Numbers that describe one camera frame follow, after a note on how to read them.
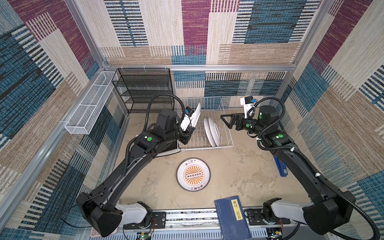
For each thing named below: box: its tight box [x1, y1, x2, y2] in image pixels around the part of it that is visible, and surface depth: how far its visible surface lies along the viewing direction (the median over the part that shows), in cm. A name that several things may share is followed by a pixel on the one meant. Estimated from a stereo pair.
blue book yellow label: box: [214, 195, 253, 240], surface depth 74 cm
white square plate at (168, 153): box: [156, 148, 181, 158], surface depth 96 cm
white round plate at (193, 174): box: [176, 157, 211, 192], surface depth 89 cm
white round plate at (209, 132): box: [204, 118, 216, 147], surface depth 89 cm
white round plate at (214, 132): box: [208, 117, 221, 147], surface depth 92 cm
